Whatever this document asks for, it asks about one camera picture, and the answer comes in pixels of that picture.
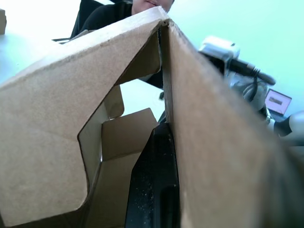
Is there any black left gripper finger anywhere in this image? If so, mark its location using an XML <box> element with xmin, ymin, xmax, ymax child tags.
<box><xmin>124</xmin><ymin>123</ymin><xmax>181</xmax><ymax>228</ymax></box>

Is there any small brown cardboard box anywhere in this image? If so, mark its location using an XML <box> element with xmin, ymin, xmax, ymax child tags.
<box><xmin>0</xmin><ymin>6</ymin><xmax>304</xmax><ymax>228</ymax></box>

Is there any spare brown cardboard box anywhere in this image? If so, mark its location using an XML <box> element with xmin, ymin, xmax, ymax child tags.
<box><xmin>0</xmin><ymin>9</ymin><xmax>7</xmax><ymax>36</ymax></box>

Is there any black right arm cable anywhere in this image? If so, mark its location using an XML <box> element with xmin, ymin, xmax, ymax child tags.
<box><xmin>228</xmin><ymin>58</ymin><xmax>276</xmax><ymax>102</ymax></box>

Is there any laptop with pink screen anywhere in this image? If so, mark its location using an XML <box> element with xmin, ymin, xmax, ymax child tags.
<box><xmin>264</xmin><ymin>88</ymin><xmax>293</xmax><ymax>117</ymax></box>

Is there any person in black top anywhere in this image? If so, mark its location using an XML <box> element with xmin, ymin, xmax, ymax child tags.
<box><xmin>70</xmin><ymin>0</ymin><xmax>176</xmax><ymax>90</ymax></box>

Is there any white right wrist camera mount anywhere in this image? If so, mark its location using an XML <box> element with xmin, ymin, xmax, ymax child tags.
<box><xmin>199</xmin><ymin>35</ymin><xmax>241</xmax><ymax>63</ymax></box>

